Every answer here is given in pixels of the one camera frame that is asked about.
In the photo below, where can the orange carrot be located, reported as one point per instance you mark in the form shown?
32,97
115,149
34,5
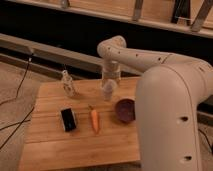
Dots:
94,119

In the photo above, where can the wooden table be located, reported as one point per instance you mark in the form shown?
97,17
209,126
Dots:
48,146

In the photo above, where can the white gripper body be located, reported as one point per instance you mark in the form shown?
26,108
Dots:
111,70

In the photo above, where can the clear glass bottle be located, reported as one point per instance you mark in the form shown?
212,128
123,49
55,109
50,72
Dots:
68,85

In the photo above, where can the black rectangular box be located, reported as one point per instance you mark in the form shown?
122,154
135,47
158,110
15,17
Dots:
68,118

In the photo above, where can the dark purple ceramic bowl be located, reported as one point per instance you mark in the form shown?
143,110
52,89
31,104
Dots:
125,110

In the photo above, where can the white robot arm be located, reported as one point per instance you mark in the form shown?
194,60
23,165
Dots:
166,99

